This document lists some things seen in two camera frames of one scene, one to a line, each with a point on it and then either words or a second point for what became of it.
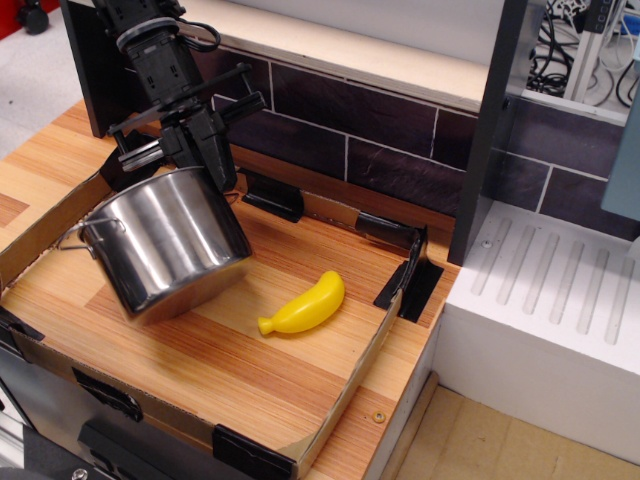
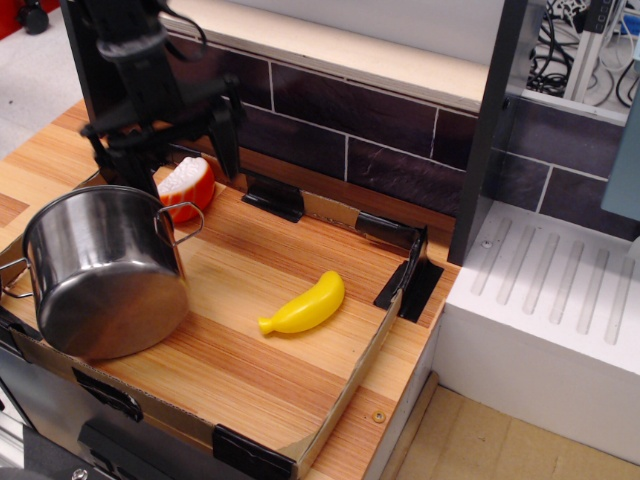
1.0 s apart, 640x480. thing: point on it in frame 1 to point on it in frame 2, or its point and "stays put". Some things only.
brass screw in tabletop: x=379 y=417 stays put
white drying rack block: x=542 y=321 stays put
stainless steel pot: x=164 y=245 to x=105 y=272
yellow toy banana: x=310 y=309 stays put
